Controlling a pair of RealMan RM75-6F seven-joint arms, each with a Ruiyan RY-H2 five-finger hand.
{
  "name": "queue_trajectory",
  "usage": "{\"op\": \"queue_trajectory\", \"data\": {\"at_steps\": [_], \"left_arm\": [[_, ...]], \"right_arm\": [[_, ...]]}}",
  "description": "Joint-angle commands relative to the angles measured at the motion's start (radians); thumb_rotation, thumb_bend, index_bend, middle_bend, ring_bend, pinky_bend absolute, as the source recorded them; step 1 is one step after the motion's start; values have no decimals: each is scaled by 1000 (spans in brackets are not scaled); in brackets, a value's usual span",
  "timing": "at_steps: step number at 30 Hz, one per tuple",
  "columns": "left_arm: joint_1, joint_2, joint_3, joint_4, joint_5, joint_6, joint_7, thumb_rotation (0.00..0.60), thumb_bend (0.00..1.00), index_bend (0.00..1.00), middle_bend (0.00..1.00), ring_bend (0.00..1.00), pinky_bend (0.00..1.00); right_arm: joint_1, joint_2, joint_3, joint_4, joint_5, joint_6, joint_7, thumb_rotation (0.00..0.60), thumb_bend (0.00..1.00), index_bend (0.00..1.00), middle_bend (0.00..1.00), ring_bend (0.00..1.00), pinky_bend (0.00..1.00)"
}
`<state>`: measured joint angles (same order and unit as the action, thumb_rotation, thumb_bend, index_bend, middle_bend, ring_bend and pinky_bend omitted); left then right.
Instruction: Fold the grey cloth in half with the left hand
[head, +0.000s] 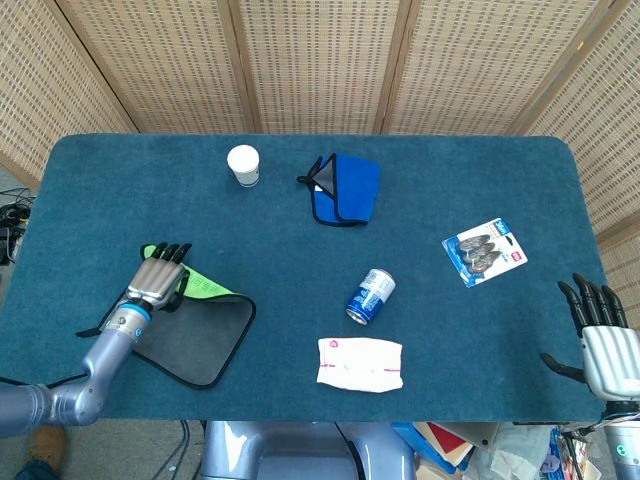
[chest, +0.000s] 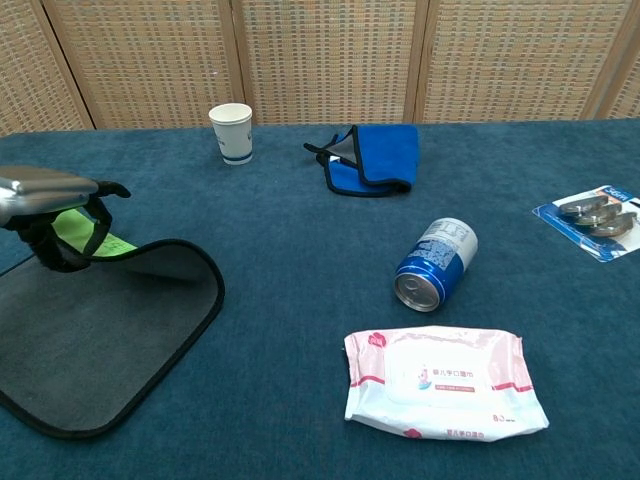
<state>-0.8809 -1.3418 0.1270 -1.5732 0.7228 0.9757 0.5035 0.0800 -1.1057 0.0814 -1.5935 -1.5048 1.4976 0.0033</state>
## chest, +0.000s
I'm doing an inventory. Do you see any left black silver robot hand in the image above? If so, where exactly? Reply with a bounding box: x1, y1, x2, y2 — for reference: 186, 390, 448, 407
0, 166, 132, 274

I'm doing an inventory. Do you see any grey cloth mat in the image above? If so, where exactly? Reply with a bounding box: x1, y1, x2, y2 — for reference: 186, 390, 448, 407
0, 208, 226, 440

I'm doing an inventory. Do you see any folded blue cloth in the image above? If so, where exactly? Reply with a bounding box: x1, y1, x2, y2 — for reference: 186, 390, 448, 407
303, 124, 420, 198

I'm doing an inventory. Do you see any white paper cup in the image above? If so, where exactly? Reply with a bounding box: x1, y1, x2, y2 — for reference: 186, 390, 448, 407
208, 102, 254, 166

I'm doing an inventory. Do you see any teal carpet table cover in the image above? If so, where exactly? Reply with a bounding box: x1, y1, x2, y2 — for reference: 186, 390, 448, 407
0, 118, 640, 480

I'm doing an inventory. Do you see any woven bamboo folding screen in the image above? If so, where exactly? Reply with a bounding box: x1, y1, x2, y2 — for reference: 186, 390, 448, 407
0, 0, 640, 137

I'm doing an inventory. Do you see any blue silver drink can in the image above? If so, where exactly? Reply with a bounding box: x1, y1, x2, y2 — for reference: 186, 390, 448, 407
393, 216, 479, 314

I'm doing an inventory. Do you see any white pink wet wipes pack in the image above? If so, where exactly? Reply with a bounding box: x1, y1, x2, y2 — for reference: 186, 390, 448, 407
342, 325, 550, 444

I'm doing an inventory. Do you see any blue blister pack of hooks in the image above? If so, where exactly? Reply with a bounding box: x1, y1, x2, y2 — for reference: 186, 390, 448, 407
531, 182, 640, 264

